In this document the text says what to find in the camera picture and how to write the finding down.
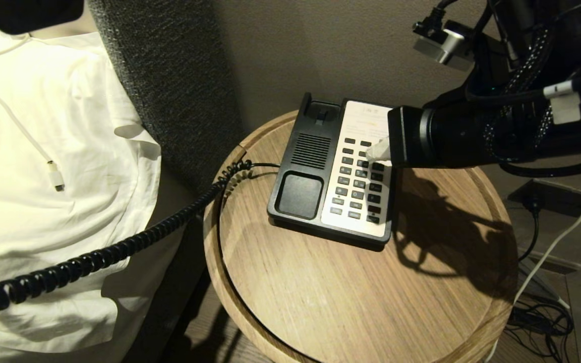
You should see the black bulky object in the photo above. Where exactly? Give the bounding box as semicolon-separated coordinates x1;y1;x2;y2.
0;0;86;35

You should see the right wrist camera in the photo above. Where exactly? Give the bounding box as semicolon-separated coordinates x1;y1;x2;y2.
412;4;476;69

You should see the round wooden side table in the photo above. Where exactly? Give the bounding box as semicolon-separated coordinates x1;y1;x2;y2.
203;110;519;363

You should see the black plug cable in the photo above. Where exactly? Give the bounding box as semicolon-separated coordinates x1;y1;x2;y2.
517;196;542;263

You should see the black coiled phone cord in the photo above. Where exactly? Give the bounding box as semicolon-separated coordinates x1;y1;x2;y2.
0;158;281;322

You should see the white charging cable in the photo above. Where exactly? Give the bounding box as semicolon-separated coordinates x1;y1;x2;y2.
0;32;66;193

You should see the black and white desk phone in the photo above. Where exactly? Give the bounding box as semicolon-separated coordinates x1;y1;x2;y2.
267;92;398;249

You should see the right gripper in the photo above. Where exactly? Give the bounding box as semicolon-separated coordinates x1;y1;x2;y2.
366;89;479;169

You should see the white bed linen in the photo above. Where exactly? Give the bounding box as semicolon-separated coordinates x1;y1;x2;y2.
0;23;163;356

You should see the grey upholstered headboard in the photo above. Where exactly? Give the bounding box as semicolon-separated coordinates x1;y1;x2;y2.
86;0;247;195

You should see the white power cable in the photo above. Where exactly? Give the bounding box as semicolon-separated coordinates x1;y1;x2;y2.
483;174;581;363

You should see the floor socket box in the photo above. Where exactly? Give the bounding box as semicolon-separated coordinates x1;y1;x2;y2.
507;178;581;218

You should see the black cable bundle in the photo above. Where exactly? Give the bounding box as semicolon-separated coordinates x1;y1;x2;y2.
503;296;575;363

